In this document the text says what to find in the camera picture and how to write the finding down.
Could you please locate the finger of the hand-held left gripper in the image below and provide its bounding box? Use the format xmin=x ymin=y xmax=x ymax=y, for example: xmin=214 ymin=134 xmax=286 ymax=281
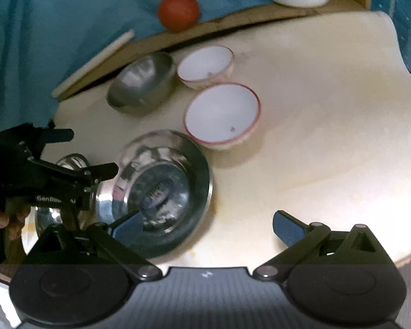
xmin=30 ymin=120 xmax=75 ymax=146
xmin=29 ymin=157 xmax=120 ymax=188

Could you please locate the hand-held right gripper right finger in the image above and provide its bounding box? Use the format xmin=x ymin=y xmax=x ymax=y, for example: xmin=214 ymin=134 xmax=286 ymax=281
xmin=253 ymin=210 xmax=396 ymax=282

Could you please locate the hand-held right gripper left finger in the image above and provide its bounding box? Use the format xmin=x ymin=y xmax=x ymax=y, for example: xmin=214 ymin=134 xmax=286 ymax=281
xmin=27 ymin=211 xmax=163 ymax=282

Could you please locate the small shiny steel bowl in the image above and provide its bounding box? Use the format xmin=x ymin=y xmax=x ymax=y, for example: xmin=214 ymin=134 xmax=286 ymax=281
xmin=54 ymin=154 xmax=94 ymax=180

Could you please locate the matte steel bowl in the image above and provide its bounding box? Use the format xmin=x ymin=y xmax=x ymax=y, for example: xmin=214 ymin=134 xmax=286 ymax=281
xmin=106 ymin=51 xmax=176 ymax=115

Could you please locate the large red-rimmed white bowl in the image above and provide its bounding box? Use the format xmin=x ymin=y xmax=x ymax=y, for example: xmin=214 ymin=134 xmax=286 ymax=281
xmin=183 ymin=82 xmax=261 ymax=149

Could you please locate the small red-rimmed white bowl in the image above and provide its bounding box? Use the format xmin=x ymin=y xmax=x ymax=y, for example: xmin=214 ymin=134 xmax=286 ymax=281
xmin=176 ymin=46 xmax=235 ymax=90

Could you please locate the person's left hand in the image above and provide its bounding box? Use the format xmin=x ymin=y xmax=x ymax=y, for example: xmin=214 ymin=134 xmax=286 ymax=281
xmin=0 ymin=207 xmax=30 ymax=241

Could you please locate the white stick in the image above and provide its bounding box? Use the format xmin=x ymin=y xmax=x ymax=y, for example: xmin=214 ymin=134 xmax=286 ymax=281
xmin=51 ymin=29 xmax=136 ymax=98

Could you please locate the blue cloth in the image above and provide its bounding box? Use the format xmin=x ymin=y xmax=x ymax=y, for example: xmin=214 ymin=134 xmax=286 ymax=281
xmin=0 ymin=0 xmax=411 ymax=136

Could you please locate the red ball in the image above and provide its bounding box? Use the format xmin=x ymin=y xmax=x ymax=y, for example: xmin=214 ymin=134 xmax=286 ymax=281
xmin=158 ymin=0 xmax=201 ymax=32

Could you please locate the wooden ledge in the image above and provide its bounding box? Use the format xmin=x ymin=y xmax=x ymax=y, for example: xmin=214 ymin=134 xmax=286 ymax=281
xmin=56 ymin=0 xmax=375 ymax=101

